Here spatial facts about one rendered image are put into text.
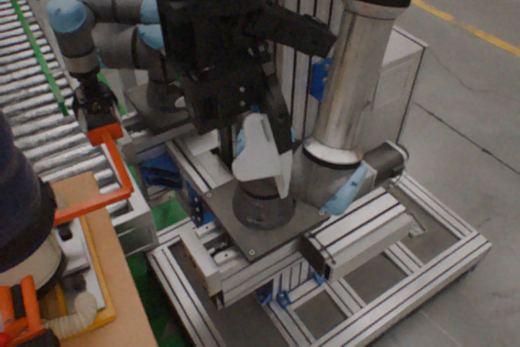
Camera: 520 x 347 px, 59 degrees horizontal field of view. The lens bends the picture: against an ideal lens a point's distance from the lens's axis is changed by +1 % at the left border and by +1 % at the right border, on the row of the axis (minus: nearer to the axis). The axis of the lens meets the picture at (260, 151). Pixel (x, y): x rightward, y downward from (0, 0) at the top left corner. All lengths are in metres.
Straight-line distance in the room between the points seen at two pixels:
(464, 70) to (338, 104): 2.88
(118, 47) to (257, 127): 0.90
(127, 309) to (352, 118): 0.63
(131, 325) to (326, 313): 0.98
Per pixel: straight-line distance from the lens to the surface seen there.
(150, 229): 1.73
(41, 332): 0.93
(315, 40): 0.44
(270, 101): 0.39
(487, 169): 2.88
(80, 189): 1.32
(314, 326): 1.84
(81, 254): 1.12
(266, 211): 0.99
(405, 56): 1.26
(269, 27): 0.39
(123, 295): 1.09
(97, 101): 1.16
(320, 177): 0.84
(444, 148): 2.91
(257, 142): 0.42
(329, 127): 0.82
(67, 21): 1.05
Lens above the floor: 1.87
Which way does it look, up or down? 44 degrees down
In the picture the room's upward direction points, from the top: straight up
